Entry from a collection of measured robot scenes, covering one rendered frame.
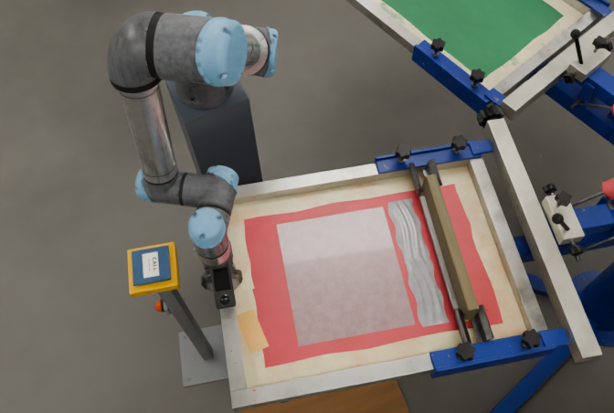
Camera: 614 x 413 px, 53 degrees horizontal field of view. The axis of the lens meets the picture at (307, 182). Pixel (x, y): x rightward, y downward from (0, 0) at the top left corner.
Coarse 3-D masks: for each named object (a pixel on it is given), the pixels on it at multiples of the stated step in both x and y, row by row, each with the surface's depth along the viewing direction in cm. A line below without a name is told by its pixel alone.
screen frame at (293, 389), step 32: (480, 160) 177; (256, 192) 172; (288, 192) 174; (480, 192) 173; (512, 256) 162; (512, 288) 161; (224, 320) 154; (544, 320) 154; (288, 384) 147; (320, 384) 147; (352, 384) 147
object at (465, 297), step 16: (432, 176) 166; (432, 192) 164; (432, 208) 165; (448, 224) 159; (448, 240) 157; (448, 256) 157; (448, 272) 159; (464, 272) 153; (464, 288) 151; (464, 304) 150
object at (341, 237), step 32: (448, 192) 176; (256, 224) 171; (288, 224) 171; (320, 224) 171; (352, 224) 171; (384, 224) 171; (256, 256) 166; (288, 256) 166; (320, 256) 166; (352, 256) 166; (384, 256) 166
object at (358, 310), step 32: (256, 288) 162; (288, 288) 162; (320, 288) 162; (352, 288) 162; (384, 288) 162; (480, 288) 162; (288, 320) 158; (320, 320) 158; (352, 320) 158; (384, 320) 158; (416, 320) 158; (288, 352) 154; (320, 352) 154
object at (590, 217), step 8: (576, 208) 164; (584, 208) 164; (592, 208) 164; (600, 208) 164; (608, 208) 164; (584, 216) 162; (592, 216) 162; (600, 216) 162; (608, 216) 162; (584, 224) 161; (592, 224) 161; (600, 224) 161; (608, 224) 161; (552, 232) 160; (592, 232) 164
